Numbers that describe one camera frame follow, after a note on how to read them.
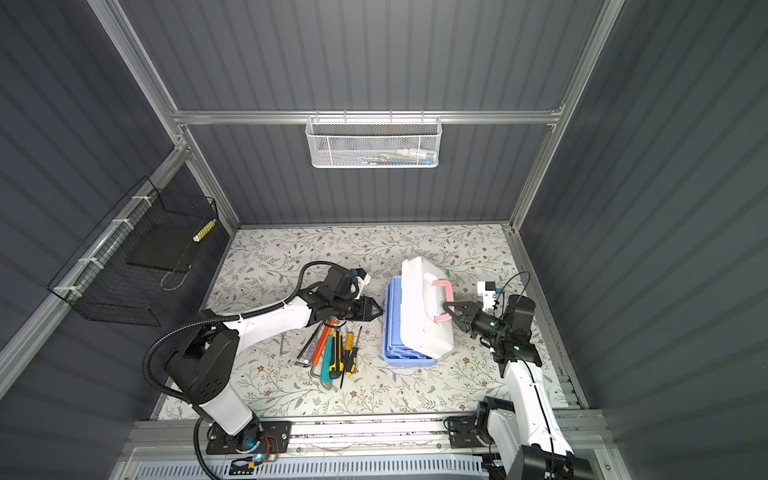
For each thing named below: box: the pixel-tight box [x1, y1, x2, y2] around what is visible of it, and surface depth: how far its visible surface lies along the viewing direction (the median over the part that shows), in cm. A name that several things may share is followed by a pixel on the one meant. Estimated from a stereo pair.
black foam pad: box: [126, 222, 199, 273], surface depth 78 cm
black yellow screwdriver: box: [346, 326, 363, 376], surface depth 86 cm
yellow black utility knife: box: [329, 330, 345, 379], surface depth 87 cm
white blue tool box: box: [382, 256, 455, 367], surface depth 80 cm
